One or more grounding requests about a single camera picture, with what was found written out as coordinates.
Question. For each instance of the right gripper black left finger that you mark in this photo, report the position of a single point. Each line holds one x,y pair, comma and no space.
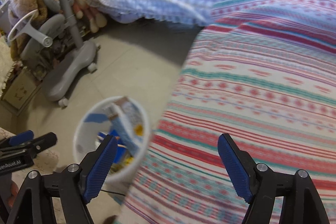
75,186

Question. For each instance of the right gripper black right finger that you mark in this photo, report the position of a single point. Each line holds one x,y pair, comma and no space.
259,186

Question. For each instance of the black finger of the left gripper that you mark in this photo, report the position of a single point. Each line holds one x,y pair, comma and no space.
17,139
42,143

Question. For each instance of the blue white milk carton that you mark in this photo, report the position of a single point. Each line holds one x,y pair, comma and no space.
127,122

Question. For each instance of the blue box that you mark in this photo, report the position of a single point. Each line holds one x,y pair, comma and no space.
121,149

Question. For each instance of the white round trash bin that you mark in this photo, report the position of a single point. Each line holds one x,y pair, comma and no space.
94,121

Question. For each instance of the left human hand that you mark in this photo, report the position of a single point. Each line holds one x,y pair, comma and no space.
13,193

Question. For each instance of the floral beige rug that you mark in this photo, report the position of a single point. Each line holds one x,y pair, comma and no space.
45,162

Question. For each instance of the cardboard box on floor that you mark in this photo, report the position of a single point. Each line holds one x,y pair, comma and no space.
20,92

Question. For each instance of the dark slipper foot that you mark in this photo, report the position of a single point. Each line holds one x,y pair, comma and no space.
110,220

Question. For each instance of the grey kids desk chair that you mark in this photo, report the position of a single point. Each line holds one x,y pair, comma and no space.
58,47

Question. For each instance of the striped patterned bed cover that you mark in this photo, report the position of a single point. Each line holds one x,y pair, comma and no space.
262,71

